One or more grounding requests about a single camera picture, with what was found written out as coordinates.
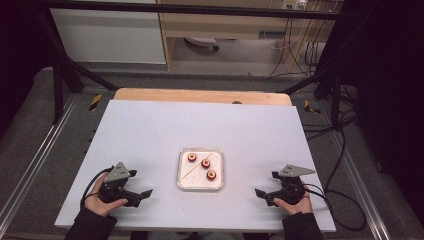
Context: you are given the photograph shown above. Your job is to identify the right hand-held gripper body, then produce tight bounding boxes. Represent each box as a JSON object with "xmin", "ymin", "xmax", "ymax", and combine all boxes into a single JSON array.
[{"xmin": 266, "ymin": 164, "xmax": 316, "ymax": 207}]

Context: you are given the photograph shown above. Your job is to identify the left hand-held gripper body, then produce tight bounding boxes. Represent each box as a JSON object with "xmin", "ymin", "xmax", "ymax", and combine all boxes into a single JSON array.
[{"xmin": 98, "ymin": 161, "xmax": 143, "ymax": 208}]

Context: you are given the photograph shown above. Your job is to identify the square metal tray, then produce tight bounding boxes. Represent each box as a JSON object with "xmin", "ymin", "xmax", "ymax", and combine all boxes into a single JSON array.
[{"xmin": 176, "ymin": 147, "xmax": 225, "ymax": 192}]

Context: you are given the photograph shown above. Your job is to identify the thin wooden skewer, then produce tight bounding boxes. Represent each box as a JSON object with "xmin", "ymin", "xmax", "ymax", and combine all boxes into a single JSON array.
[{"xmin": 180, "ymin": 153, "xmax": 214, "ymax": 181}]

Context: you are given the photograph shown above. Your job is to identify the person's right hand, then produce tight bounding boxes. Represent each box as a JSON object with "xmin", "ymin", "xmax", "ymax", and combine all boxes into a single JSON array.
[{"xmin": 273, "ymin": 192, "xmax": 314, "ymax": 216}]

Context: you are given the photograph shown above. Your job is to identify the person's left hand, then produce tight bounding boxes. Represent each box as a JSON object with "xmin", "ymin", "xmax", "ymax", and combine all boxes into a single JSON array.
[{"xmin": 84, "ymin": 172, "xmax": 129, "ymax": 218}]

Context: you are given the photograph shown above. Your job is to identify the yellow black tape strip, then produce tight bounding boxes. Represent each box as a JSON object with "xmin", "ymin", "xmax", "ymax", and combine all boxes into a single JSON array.
[
  {"xmin": 88, "ymin": 94, "xmax": 103, "ymax": 112},
  {"xmin": 303, "ymin": 99, "xmax": 322, "ymax": 115}
]

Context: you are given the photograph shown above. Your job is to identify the wooden table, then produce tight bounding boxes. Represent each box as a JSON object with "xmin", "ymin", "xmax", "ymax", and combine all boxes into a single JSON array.
[{"xmin": 113, "ymin": 87, "xmax": 293, "ymax": 107}]

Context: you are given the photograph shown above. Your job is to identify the white cabinet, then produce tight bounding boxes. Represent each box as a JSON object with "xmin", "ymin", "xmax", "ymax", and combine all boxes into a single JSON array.
[{"xmin": 49, "ymin": 8, "xmax": 167, "ymax": 65}]

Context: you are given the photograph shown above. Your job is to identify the black curtain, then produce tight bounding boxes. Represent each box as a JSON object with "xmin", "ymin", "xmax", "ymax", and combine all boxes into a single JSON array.
[
  {"xmin": 339, "ymin": 0, "xmax": 424, "ymax": 214},
  {"xmin": 0, "ymin": 0, "xmax": 51, "ymax": 134}
]

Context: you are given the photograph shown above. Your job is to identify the white chair base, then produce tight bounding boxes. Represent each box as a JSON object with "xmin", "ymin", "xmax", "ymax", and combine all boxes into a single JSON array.
[{"xmin": 184, "ymin": 37, "xmax": 220, "ymax": 52}]

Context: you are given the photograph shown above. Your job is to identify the wooden desk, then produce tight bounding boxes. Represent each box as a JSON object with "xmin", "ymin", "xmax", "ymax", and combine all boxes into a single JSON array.
[{"xmin": 156, "ymin": 0, "xmax": 344, "ymax": 73}]

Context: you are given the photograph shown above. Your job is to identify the white power strip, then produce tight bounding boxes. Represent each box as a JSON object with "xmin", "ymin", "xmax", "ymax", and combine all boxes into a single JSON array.
[{"xmin": 281, "ymin": 0, "xmax": 308, "ymax": 10}]

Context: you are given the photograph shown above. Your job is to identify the left hand-held gripper cable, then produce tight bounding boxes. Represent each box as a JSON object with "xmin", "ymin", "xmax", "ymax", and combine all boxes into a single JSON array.
[{"xmin": 79, "ymin": 167, "xmax": 114, "ymax": 209}]

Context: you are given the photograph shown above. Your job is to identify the hand-held gripper cable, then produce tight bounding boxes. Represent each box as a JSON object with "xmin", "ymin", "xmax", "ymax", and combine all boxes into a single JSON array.
[
  {"xmin": 301, "ymin": 182, "xmax": 368, "ymax": 233},
  {"xmin": 79, "ymin": 167, "xmax": 114, "ymax": 209}
]

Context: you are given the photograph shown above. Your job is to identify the right hand-held gripper cable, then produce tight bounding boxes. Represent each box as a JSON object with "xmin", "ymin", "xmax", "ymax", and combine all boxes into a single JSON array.
[{"xmin": 301, "ymin": 182, "xmax": 368, "ymax": 233}]

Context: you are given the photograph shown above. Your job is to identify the black floor cables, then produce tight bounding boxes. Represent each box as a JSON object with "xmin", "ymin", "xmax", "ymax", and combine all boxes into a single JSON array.
[{"xmin": 301, "ymin": 84, "xmax": 359, "ymax": 141}]

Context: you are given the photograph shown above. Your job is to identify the aluminium rail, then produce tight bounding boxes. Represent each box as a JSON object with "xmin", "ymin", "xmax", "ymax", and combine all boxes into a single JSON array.
[
  {"xmin": 0, "ymin": 94, "xmax": 79, "ymax": 231},
  {"xmin": 328, "ymin": 131, "xmax": 391, "ymax": 240}
]

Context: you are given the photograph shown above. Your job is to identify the hanging black cables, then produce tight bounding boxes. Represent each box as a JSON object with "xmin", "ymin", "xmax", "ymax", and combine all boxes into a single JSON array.
[{"xmin": 268, "ymin": 18, "xmax": 329, "ymax": 79}]

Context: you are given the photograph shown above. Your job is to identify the black metal frame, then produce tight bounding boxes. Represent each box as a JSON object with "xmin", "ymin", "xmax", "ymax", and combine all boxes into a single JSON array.
[{"xmin": 33, "ymin": 0, "xmax": 348, "ymax": 131}]

